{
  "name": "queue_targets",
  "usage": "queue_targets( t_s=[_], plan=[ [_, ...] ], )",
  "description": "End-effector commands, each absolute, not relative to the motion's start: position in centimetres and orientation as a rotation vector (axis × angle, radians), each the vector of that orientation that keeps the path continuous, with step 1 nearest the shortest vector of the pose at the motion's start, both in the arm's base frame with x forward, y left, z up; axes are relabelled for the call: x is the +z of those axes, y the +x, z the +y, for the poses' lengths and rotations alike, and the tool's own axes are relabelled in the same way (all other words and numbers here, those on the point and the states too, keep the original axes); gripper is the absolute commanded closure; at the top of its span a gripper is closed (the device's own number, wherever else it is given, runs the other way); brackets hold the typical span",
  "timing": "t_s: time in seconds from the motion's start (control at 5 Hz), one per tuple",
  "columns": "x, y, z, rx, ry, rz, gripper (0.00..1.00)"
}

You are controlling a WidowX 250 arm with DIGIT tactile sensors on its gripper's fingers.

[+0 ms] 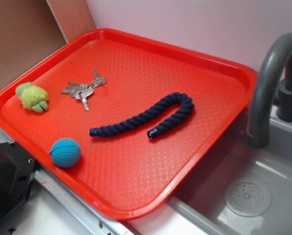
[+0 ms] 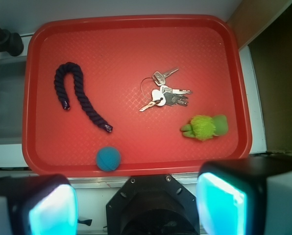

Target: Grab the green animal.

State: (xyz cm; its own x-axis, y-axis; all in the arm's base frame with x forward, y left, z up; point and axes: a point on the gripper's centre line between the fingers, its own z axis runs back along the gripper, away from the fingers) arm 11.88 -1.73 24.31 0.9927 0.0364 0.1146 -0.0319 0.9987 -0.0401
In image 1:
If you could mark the grey toy faucet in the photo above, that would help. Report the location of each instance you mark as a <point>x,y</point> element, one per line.
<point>273,87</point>

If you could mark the silver key bunch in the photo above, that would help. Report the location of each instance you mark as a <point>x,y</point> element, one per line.
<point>82,91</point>

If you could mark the blue textured ball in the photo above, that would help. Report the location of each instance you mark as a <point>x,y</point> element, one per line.
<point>65,153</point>

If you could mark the brown cardboard panel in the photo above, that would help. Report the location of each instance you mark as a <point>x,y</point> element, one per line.
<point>31,30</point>

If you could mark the grey plastic sink basin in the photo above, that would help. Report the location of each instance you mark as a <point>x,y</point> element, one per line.
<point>239,190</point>

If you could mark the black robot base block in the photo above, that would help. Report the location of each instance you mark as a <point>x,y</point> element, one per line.
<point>17,171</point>

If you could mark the green plush animal toy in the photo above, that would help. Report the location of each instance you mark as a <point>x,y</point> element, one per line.
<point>33,97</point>

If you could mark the red plastic tray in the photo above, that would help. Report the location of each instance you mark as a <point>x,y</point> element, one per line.
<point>126,176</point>

